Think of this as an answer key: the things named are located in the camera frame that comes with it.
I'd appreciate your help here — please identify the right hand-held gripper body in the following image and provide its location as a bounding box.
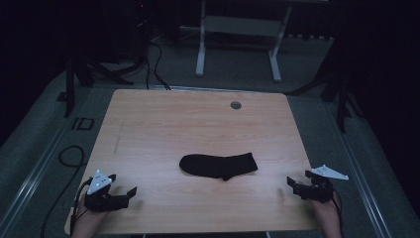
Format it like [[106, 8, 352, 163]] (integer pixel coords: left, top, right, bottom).
[[295, 164, 350, 203]]

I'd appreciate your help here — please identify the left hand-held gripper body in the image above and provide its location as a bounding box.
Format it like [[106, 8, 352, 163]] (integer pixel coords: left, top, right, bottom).
[[83, 169, 130, 213]]

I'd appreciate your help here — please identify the black sock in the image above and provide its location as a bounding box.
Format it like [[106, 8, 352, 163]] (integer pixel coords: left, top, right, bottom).
[[178, 152, 260, 182]]

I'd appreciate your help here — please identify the person's right hand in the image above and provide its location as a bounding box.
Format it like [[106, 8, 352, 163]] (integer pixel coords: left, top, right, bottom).
[[311, 194, 343, 238]]

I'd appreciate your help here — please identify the person's left hand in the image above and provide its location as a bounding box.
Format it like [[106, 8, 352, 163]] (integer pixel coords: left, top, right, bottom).
[[70, 207, 111, 238]]

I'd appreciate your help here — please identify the black tripod stand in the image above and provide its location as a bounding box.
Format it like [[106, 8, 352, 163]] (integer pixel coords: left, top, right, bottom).
[[62, 54, 135, 119], [286, 46, 365, 134]]

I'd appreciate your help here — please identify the left hand-held gripper cable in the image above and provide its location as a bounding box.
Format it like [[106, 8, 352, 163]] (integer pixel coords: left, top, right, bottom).
[[69, 178, 94, 234]]

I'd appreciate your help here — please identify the black looped floor cable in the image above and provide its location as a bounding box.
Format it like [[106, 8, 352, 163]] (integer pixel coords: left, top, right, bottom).
[[40, 144, 89, 238]]

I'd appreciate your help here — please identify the metal floor rail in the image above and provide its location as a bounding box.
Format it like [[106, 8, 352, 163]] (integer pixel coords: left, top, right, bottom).
[[325, 98, 394, 238], [0, 86, 98, 238]]

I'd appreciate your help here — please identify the bundle of black floor cables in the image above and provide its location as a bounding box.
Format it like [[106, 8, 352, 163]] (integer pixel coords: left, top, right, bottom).
[[143, 36, 172, 91]]

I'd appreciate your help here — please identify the white metal table frame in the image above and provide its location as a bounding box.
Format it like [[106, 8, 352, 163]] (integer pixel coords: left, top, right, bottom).
[[194, 0, 294, 83]]

